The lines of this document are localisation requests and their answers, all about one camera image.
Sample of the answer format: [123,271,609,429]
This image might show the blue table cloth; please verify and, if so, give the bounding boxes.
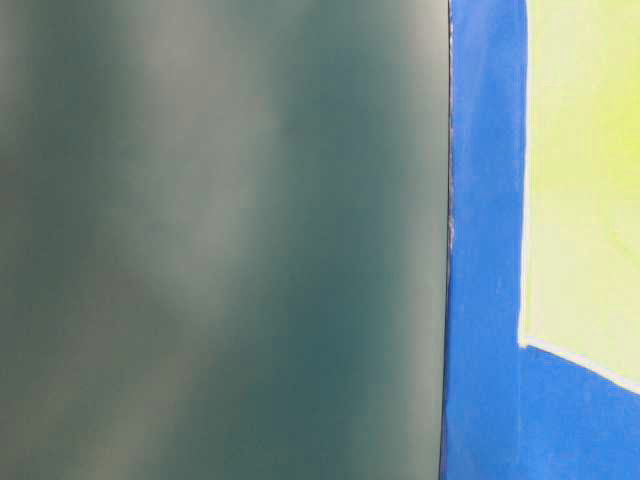
[440,1,639,479]

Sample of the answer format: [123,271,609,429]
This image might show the yellow-green towel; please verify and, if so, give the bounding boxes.
[518,1,639,391]

